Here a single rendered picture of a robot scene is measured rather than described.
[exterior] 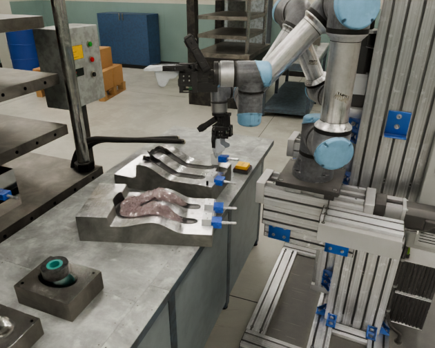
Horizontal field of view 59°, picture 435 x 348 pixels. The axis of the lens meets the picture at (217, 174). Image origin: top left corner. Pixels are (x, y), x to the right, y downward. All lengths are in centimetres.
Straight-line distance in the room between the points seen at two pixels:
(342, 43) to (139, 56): 773
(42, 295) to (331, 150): 95
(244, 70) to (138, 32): 759
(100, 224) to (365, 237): 93
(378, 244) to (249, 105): 62
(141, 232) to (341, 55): 90
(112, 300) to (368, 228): 85
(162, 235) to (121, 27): 765
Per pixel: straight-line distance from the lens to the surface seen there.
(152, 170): 174
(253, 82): 113
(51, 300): 123
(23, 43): 872
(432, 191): 156
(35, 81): 190
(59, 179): 208
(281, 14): 176
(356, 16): 113
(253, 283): 249
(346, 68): 118
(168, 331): 152
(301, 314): 205
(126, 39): 884
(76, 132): 204
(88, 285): 124
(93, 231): 150
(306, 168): 139
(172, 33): 890
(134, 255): 143
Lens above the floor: 167
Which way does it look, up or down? 26 degrees down
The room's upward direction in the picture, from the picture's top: 1 degrees clockwise
